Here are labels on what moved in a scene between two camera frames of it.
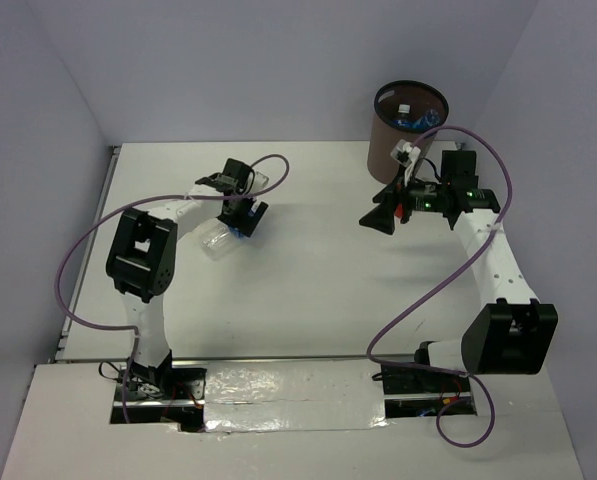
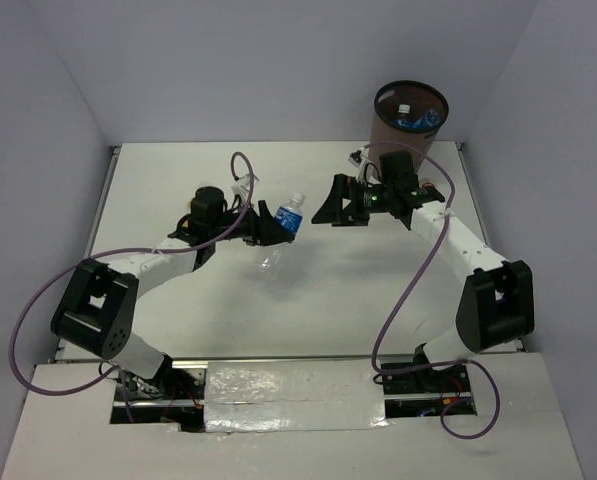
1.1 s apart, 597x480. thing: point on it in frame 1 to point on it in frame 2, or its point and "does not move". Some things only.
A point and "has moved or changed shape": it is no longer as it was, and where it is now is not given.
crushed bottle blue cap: [431, 118] does not move
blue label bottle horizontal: [215, 237] has moved or changed shape
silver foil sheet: [247, 396] does not move
